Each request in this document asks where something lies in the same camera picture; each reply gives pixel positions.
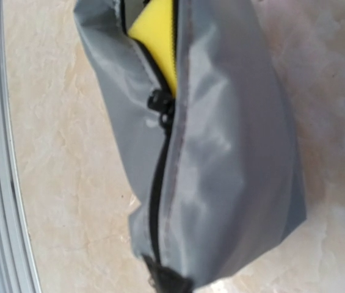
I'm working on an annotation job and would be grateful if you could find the grey zip pouch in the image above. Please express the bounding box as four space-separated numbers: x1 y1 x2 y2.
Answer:
74 1 307 292

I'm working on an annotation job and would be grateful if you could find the yellow sponge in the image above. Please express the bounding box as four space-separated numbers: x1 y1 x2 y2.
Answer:
129 0 179 95

